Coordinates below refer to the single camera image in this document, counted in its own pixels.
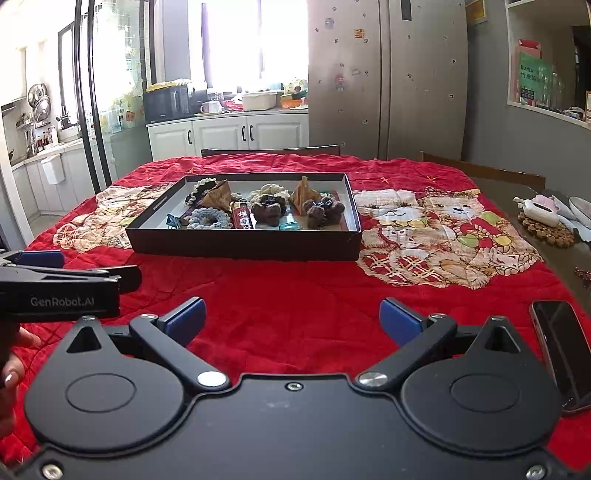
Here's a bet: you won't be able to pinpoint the white hanging bin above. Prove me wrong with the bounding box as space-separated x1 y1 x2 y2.
41 154 64 185

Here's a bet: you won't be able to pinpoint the steel bowls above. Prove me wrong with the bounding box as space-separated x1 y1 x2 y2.
27 82 51 121

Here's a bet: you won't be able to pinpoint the clear drinking glasses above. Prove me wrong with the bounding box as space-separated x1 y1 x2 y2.
540 67 571 112

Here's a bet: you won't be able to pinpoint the grey kitchen counter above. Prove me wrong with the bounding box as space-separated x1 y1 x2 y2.
11 138 98 217

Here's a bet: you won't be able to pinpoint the blue crochet scrunchie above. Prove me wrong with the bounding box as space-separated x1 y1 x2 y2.
187 208 234 230

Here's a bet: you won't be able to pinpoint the dark smartphone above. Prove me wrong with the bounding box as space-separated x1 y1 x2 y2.
530 300 591 413

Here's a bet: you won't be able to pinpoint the black microwave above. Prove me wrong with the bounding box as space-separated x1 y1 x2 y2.
143 84 192 124

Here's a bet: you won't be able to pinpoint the white plate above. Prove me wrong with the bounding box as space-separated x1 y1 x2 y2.
568 196 591 243

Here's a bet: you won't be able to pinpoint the white kitchen cabinets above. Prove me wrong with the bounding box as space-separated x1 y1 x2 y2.
146 110 310 162

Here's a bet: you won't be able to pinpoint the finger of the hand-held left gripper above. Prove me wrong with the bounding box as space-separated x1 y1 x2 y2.
0 265 142 294
0 251 65 269

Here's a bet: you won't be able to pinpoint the woven coaster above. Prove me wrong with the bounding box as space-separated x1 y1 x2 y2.
517 211 575 246

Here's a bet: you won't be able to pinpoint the black shallow box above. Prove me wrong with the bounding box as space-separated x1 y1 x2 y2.
126 173 362 261

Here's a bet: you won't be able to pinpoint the red printed blanket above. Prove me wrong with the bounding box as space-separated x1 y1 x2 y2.
0 154 591 462

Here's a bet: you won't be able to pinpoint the red rectangular packet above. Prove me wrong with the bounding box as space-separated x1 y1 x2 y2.
231 202 254 230

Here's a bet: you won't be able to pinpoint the cream crochet scrunchie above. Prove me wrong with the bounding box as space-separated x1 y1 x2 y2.
249 183 291 204

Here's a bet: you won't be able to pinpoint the black door frame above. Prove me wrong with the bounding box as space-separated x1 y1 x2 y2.
74 0 114 195

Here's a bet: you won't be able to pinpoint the dark wooden chair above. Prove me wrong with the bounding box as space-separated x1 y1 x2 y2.
201 144 341 158
419 151 546 190

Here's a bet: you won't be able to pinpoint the cream plastic tub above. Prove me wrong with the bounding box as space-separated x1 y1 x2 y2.
241 92 280 112

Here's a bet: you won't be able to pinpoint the brown pyramid snack packet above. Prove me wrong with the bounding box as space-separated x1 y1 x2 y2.
290 176 324 217
201 180 232 213

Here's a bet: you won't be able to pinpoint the person's left hand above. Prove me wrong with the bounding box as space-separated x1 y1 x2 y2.
0 324 41 439

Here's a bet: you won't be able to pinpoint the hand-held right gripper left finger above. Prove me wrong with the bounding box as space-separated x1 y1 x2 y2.
67 296 230 394

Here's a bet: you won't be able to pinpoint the white pink pouch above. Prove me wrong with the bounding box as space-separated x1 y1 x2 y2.
513 194 561 227

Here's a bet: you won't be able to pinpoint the white wall shelf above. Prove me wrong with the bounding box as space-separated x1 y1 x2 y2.
504 0 591 130

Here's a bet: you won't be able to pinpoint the green poster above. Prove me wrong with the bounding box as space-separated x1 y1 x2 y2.
517 52 552 107

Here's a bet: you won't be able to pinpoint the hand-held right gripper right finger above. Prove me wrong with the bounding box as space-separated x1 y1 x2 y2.
355 298 525 393

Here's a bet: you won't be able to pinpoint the brown knit bow hair clip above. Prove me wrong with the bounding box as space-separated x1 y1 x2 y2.
306 196 346 229
250 194 287 228

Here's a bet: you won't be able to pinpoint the yellow wall poster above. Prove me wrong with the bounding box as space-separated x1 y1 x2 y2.
465 0 488 26

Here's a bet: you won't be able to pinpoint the black cream lace scrunchie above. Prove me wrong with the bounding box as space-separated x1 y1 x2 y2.
185 178 218 206

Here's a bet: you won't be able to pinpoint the silver refrigerator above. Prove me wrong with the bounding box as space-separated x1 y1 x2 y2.
307 0 469 162

